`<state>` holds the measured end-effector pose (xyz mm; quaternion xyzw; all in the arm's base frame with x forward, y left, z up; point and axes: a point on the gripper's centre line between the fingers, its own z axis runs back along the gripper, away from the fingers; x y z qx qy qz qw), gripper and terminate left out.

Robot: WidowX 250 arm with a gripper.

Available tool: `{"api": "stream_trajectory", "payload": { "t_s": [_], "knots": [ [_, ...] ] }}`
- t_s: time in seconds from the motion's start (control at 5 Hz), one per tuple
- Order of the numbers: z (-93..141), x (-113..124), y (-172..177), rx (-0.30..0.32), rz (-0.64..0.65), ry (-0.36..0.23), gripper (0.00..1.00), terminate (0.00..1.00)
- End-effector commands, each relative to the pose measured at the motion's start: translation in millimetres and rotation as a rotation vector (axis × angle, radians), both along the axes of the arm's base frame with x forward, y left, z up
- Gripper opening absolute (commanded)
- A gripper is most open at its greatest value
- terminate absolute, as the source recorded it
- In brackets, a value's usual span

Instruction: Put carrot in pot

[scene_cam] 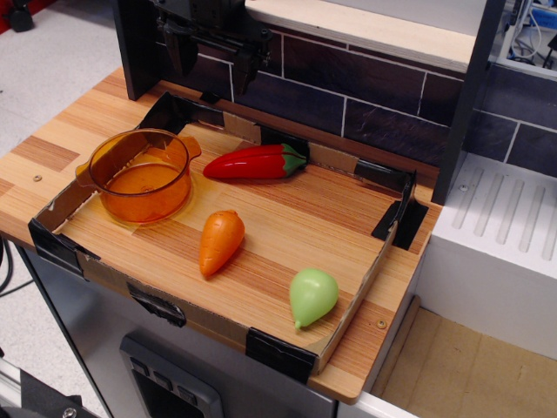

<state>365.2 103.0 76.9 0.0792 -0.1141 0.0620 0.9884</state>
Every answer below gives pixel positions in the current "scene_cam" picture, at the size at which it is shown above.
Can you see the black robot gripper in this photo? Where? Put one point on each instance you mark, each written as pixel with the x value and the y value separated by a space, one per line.
pixel 222 25

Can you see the orange plastic toy carrot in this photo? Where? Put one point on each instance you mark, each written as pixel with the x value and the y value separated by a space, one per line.
pixel 222 235

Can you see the orange transparent plastic pot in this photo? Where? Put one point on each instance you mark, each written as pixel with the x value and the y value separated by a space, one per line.
pixel 142 176

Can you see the red plastic toy chili pepper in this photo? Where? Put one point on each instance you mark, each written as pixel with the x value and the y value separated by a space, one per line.
pixel 257 162

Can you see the light wooden upper shelf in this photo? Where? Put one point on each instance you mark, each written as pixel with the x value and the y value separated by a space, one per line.
pixel 395 37

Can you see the green plastic toy pear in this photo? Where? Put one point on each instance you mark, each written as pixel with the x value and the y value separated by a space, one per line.
pixel 313 294

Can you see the grey toy oven control panel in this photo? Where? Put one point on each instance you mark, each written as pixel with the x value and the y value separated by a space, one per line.
pixel 164 388

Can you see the white toy sink drainboard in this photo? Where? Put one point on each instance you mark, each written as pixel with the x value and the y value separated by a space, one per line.
pixel 490 263

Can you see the dark grey left shelf post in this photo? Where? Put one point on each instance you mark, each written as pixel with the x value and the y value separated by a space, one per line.
pixel 136 24

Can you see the dark grey shelf post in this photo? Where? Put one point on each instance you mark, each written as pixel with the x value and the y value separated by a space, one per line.
pixel 136 24
pixel 475 73

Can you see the dark grey right shelf post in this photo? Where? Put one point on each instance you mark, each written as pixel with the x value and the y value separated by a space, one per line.
pixel 475 73

